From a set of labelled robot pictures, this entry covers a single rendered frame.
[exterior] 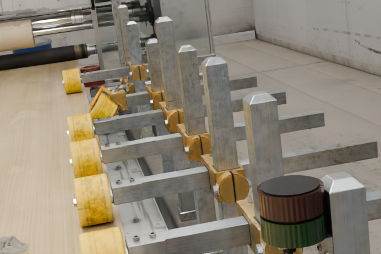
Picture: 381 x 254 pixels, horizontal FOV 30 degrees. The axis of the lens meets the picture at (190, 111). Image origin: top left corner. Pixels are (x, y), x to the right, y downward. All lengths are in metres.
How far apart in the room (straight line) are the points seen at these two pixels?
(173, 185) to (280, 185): 0.55
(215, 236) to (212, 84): 0.27
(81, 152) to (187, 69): 0.26
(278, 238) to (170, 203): 1.19
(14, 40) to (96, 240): 2.28
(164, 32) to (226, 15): 8.20
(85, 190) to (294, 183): 0.56
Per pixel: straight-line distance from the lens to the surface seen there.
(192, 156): 1.36
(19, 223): 1.27
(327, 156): 1.24
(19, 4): 3.13
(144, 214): 2.00
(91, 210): 1.15
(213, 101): 1.12
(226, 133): 1.13
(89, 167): 1.39
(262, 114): 0.87
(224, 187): 1.13
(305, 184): 0.65
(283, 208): 0.63
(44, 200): 1.36
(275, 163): 0.89
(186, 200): 1.69
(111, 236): 0.93
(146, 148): 1.42
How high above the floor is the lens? 1.32
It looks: 13 degrees down
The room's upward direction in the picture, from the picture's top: 7 degrees counter-clockwise
